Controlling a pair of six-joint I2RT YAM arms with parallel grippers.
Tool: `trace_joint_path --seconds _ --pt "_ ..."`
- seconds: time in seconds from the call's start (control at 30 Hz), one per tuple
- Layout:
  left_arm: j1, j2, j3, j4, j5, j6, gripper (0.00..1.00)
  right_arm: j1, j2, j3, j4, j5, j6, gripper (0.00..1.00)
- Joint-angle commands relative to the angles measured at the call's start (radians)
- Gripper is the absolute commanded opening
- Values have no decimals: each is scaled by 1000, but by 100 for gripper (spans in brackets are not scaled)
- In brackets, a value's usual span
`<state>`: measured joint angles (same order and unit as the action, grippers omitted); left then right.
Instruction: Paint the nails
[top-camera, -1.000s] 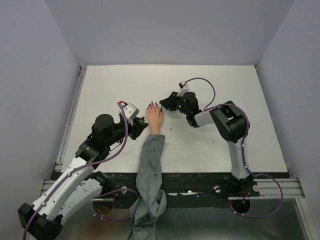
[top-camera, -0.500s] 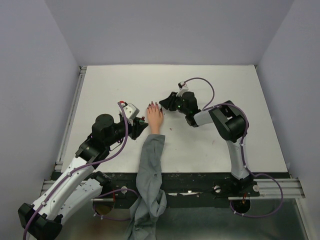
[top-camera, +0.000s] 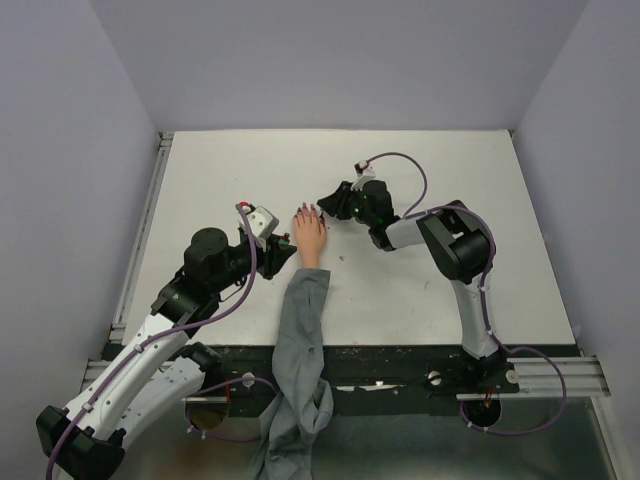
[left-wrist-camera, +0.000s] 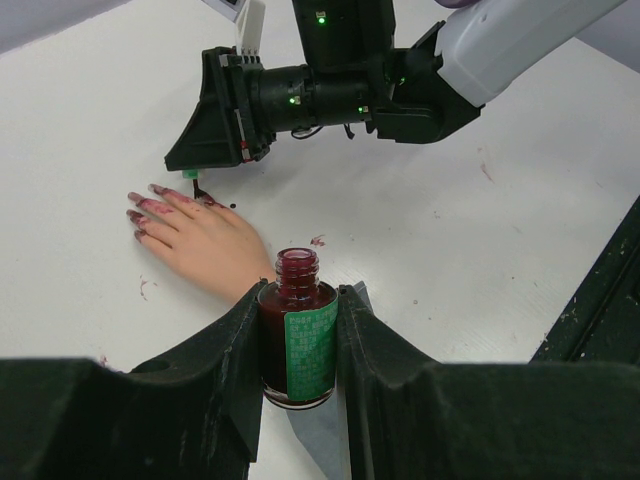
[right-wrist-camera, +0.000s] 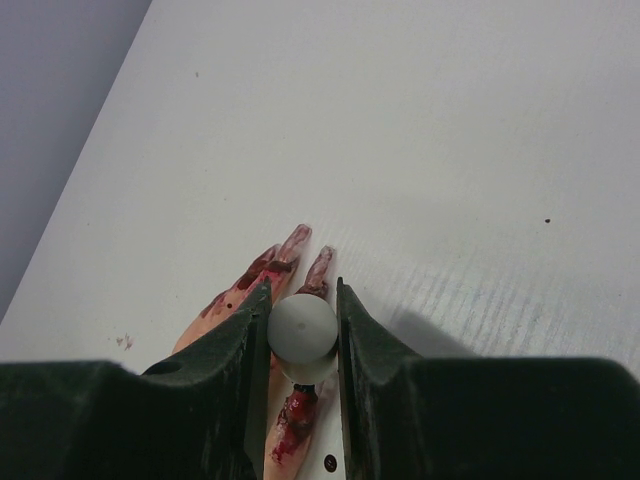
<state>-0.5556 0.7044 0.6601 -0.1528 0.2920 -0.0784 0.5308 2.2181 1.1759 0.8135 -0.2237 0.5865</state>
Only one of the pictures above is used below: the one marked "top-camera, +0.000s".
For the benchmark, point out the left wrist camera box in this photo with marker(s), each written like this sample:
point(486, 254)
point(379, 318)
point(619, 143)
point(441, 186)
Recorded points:
point(262, 224)

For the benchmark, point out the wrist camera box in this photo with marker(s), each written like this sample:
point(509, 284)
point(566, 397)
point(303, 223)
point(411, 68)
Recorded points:
point(262, 224)
point(364, 174)

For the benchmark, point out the grey sleeve forearm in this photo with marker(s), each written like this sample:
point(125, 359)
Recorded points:
point(304, 405)

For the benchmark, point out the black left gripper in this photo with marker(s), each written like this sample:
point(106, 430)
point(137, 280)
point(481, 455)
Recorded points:
point(273, 258)

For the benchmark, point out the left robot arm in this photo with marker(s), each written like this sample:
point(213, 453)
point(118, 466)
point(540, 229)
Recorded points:
point(160, 366)

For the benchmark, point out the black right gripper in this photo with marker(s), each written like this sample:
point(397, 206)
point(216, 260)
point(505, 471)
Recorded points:
point(335, 203)

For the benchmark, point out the aluminium rail left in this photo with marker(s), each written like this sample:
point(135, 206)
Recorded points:
point(125, 298)

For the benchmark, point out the mannequin hand with painted nails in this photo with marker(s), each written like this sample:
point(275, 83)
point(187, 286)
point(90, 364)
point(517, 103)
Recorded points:
point(310, 236)

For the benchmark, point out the black mounting base plate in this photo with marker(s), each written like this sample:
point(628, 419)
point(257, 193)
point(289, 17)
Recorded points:
point(370, 380)

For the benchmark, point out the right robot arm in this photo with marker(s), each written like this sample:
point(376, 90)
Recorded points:
point(459, 241)

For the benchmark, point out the nail polish bottle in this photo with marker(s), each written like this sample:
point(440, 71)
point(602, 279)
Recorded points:
point(283, 241)

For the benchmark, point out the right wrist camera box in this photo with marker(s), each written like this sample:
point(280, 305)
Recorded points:
point(364, 174)

